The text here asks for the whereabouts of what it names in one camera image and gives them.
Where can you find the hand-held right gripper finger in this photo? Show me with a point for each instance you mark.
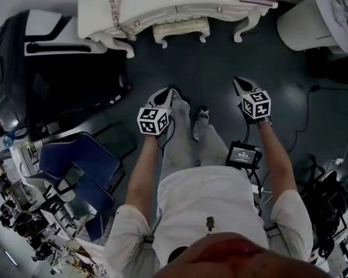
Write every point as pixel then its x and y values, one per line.
pixel 237 88
pixel 253 87

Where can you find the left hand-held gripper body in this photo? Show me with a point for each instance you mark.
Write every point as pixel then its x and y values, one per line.
pixel 150 120

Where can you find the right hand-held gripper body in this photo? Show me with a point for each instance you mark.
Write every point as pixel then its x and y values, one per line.
pixel 256 104

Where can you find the cream upholstered footstool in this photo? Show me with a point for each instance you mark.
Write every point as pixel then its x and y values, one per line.
pixel 179 27

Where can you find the person's left forearm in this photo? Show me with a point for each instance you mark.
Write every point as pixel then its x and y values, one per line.
pixel 145 166

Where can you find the person's right forearm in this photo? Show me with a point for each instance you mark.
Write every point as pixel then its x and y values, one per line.
pixel 275 161

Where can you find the person's left shoe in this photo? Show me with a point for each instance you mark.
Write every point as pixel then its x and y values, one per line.
pixel 179 97

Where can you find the person's shoe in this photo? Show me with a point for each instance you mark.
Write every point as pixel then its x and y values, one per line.
pixel 203 113
pixel 179 97

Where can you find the silver wrist watch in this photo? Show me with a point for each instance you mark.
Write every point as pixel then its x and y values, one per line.
pixel 265 122

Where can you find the person's legs in light trousers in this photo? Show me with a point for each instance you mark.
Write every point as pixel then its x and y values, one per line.
pixel 177 143

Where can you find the person's right shoe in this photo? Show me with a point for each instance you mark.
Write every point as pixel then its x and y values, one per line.
pixel 203 113

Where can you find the small black monitor screen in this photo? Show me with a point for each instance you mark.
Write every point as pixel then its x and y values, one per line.
pixel 243 155

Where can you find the blue padded chair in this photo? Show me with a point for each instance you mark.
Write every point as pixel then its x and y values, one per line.
pixel 81 158

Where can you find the large black machine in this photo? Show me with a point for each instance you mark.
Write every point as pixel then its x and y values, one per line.
pixel 61 77

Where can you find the person's white shirt torso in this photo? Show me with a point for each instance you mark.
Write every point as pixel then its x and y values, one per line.
pixel 208 195

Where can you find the black office chair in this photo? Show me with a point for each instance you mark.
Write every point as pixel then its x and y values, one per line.
pixel 327 201

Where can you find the white round seat chair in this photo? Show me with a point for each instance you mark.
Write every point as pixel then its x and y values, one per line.
pixel 46 187

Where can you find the person's face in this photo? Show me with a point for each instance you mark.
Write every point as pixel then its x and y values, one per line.
pixel 243 259

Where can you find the cluster of black equipment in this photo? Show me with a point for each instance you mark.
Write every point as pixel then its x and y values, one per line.
pixel 23 224

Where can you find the white round pedestal table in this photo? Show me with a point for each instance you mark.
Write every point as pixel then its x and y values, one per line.
pixel 307 25

